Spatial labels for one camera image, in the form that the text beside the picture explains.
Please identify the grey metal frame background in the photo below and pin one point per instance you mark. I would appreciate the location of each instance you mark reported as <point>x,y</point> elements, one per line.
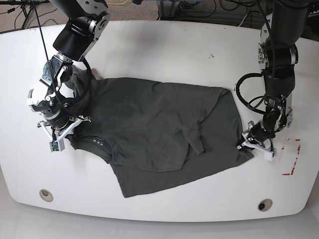
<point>167,9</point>

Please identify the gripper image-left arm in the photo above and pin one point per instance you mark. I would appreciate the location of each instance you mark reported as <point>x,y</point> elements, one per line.
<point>62,127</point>

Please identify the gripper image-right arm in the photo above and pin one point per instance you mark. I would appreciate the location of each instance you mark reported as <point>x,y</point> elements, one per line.
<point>254,138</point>

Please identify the red tape rectangle marking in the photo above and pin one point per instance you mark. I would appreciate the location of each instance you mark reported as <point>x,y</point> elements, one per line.
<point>289,156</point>

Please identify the table cable grommet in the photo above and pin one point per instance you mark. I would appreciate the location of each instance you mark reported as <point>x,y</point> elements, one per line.
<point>46,195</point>
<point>265,205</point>

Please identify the left table cable grommet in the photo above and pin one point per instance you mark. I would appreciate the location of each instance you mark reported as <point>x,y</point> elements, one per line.
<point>46,195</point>

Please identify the wrist camera on image-left arm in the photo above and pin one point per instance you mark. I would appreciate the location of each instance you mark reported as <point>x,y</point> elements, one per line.
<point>57,145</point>

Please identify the right table cable grommet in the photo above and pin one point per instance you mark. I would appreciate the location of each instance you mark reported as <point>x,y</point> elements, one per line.
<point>265,205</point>

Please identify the black tripod stand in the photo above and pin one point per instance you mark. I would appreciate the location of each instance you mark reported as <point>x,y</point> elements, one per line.
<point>16,14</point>

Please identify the wrist camera on image-right arm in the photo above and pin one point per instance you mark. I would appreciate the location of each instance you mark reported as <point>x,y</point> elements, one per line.
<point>270,154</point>

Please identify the dark grey T-shirt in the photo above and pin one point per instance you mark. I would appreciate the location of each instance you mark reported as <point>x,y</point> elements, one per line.
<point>158,136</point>

